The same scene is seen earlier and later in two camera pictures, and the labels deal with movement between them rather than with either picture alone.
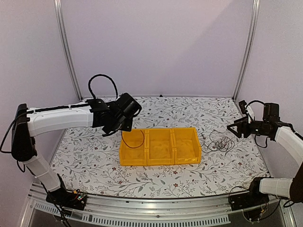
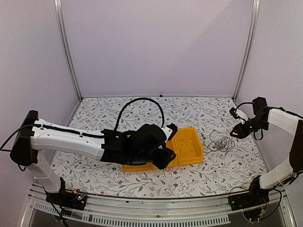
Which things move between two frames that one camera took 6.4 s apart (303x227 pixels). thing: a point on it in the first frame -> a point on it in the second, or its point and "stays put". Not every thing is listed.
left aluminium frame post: [58, 6] stays put
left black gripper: [128, 127] -> [163, 163]
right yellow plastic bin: [187, 145] stays put
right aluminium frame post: [255, 6] stays put
